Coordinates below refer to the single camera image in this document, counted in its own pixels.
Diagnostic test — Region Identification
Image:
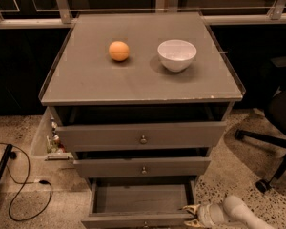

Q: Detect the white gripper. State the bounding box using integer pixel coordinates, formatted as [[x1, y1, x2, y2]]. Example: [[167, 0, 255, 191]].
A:
[[183, 203, 230, 228]]

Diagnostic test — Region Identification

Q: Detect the white bowl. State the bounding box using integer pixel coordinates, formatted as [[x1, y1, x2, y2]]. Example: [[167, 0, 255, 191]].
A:
[[157, 39, 197, 73]]

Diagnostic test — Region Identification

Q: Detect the grey drawer cabinet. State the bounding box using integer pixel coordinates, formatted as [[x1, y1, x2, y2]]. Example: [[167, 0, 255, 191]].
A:
[[37, 11, 246, 189]]

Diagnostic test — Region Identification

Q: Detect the orange fruit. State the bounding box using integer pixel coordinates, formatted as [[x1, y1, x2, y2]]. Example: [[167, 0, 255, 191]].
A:
[[109, 41, 130, 62]]

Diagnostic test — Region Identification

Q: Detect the clear plastic storage bin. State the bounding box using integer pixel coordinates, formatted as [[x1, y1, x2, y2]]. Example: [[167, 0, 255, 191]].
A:
[[30, 109, 72, 161]]

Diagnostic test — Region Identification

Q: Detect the grey bottom drawer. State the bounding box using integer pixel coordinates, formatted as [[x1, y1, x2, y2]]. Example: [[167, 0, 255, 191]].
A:
[[82, 177, 194, 229]]

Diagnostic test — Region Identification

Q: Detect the metal window railing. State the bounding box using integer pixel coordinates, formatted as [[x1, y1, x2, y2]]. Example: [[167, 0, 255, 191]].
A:
[[0, 0, 286, 29]]

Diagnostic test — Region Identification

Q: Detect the grey middle drawer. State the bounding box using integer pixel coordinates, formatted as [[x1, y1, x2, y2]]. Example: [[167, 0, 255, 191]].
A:
[[73, 148, 211, 177]]

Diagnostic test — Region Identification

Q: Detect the grey drawer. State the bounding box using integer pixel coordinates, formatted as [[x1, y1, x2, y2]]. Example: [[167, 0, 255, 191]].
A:
[[50, 103, 231, 152], [82, 177, 194, 229], [73, 148, 211, 177]]

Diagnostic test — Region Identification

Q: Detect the grey top drawer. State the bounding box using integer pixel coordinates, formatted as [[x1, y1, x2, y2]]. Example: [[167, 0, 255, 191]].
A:
[[50, 103, 231, 152]]

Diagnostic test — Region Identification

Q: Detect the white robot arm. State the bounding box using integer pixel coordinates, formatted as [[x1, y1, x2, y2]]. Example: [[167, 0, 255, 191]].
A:
[[183, 196, 275, 229]]

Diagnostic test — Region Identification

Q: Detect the black office chair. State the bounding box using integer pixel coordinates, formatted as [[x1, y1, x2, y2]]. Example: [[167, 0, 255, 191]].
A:
[[235, 56, 286, 193]]

